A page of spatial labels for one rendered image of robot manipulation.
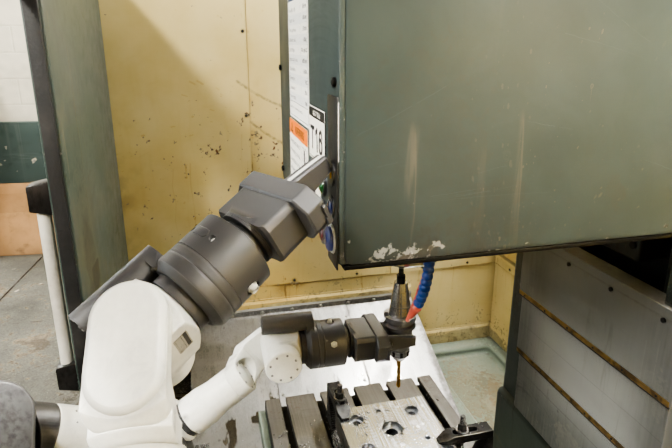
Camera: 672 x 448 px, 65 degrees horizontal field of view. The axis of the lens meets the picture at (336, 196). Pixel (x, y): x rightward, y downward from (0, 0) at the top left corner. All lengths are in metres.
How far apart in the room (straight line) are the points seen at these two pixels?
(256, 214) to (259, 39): 1.40
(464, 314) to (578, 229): 1.71
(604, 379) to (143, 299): 1.02
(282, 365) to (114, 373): 0.55
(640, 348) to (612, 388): 0.14
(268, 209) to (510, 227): 0.31
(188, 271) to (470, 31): 0.38
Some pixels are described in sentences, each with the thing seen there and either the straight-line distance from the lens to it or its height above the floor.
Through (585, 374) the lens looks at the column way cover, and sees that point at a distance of 1.34.
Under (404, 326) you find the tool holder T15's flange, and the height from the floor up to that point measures 1.34.
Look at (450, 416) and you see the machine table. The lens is 1.57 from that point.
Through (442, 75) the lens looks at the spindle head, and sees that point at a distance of 0.60.
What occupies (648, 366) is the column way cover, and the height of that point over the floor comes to 1.29.
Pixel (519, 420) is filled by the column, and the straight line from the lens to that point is 1.68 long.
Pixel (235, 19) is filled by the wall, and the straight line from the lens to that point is 1.88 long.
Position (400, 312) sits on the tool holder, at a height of 1.37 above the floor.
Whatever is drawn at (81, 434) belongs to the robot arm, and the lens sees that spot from 1.01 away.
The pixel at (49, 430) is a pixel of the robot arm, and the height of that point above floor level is 1.29.
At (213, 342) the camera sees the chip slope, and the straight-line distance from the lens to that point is 2.07.
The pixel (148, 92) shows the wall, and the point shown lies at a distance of 1.89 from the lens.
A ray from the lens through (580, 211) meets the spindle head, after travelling 0.74.
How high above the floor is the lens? 1.86
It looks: 16 degrees down
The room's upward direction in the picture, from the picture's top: straight up
